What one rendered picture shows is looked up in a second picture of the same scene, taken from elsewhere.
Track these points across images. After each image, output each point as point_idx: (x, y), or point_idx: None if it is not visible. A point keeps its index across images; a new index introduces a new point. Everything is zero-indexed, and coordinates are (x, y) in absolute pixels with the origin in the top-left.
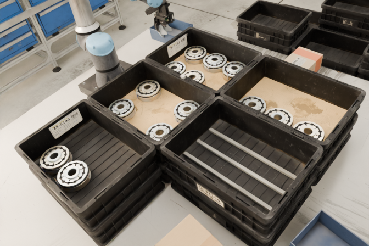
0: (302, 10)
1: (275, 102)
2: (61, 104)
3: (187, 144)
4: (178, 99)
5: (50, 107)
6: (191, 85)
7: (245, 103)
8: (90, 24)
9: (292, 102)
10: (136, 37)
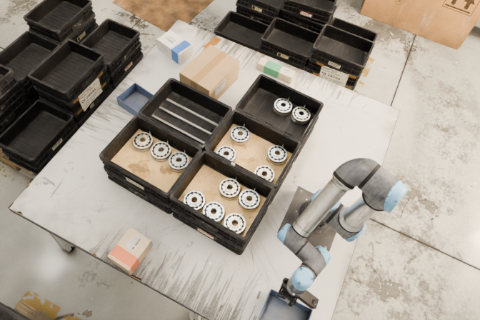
0: None
1: (161, 172)
2: (350, 196)
3: None
4: None
5: (357, 191)
6: (223, 157)
7: (183, 160)
8: (345, 211)
9: (148, 173)
10: (331, 314)
